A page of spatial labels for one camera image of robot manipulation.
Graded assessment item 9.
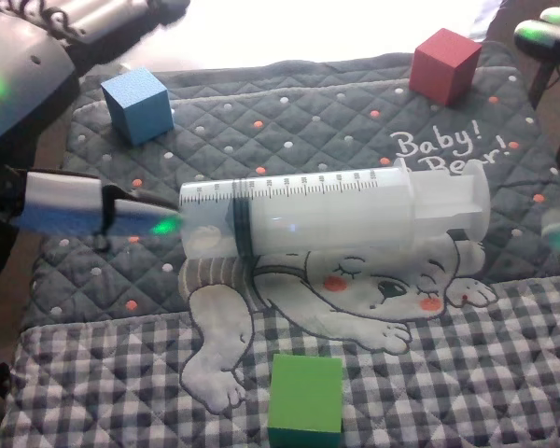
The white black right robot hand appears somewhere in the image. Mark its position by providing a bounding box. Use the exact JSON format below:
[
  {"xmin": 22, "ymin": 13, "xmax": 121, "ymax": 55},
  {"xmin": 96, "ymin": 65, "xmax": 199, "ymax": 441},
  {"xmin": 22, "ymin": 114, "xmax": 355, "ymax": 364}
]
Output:
[{"xmin": 512, "ymin": 0, "xmax": 560, "ymax": 259}]

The large clear plastic syringe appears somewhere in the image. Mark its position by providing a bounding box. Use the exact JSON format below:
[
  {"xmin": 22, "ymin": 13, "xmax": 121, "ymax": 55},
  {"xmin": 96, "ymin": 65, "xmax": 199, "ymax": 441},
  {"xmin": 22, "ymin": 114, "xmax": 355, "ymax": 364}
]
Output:
[{"xmin": 179, "ymin": 163, "xmax": 492, "ymax": 260}]

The red cube block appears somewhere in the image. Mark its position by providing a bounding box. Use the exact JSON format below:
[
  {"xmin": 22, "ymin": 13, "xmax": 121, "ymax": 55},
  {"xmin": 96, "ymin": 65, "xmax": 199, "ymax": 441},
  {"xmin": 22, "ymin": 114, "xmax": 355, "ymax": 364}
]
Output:
[{"xmin": 409, "ymin": 27, "xmax": 483, "ymax": 107}]

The grey quilt with bear print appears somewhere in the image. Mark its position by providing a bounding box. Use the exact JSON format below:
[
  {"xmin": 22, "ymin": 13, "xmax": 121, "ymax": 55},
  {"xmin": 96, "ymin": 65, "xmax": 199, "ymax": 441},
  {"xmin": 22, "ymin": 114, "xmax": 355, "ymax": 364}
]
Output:
[{"xmin": 0, "ymin": 39, "xmax": 560, "ymax": 448}]

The blue cube block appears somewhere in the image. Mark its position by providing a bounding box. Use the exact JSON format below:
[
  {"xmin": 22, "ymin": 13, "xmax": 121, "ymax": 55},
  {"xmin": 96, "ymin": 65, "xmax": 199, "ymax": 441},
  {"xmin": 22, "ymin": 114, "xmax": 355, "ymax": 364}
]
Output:
[{"xmin": 100, "ymin": 66, "xmax": 176, "ymax": 147}]

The green cube block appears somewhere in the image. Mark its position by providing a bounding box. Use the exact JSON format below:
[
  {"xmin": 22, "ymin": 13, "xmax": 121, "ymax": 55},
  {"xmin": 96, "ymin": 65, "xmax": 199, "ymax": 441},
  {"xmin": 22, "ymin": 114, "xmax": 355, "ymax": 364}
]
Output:
[{"xmin": 266, "ymin": 353, "xmax": 344, "ymax": 448}]

